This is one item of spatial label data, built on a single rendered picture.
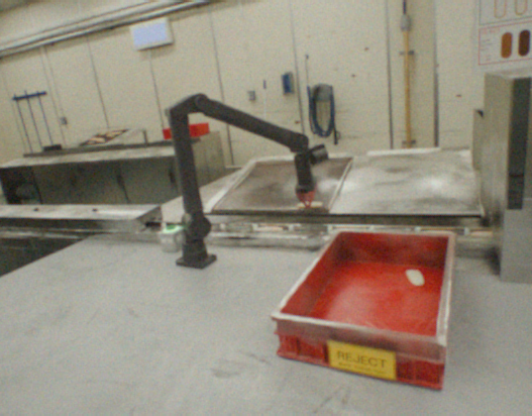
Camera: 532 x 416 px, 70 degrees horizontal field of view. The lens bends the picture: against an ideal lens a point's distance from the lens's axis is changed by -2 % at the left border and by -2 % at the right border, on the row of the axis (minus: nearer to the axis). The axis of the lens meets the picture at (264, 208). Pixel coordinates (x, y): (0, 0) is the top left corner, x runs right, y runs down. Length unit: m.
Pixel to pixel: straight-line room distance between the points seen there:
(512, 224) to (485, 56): 1.13
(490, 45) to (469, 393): 1.57
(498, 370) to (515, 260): 0.34
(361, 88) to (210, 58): 2.07
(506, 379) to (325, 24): 4.61
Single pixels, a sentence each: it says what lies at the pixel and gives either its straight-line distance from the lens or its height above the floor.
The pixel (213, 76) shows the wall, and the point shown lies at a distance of 5.66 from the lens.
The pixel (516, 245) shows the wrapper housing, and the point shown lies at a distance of 1.09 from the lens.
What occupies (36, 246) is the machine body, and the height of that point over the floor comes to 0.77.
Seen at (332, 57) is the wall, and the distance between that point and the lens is 5.04.
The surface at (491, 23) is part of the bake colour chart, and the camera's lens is 2.06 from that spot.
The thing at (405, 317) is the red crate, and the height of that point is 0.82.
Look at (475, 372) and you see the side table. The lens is 0.83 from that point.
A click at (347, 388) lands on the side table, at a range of 0.78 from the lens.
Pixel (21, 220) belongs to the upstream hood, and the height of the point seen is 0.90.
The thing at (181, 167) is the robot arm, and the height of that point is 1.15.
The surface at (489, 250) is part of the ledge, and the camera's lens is 1.23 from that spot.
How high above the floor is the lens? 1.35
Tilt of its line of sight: 17 degrees down
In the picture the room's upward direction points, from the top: 8 degrees counter-clockwise
